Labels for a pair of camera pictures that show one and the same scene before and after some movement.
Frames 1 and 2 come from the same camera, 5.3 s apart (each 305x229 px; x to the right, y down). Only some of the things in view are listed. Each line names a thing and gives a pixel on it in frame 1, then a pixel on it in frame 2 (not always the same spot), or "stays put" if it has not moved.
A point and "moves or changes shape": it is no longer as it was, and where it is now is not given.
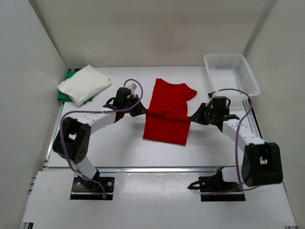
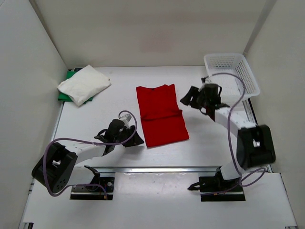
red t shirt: (167, 120) moves or changes shape
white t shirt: (84, 84) stays put
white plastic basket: (231, 70) stays put
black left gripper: (140, 109) → (137, 140)
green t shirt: (66, 97) stays put
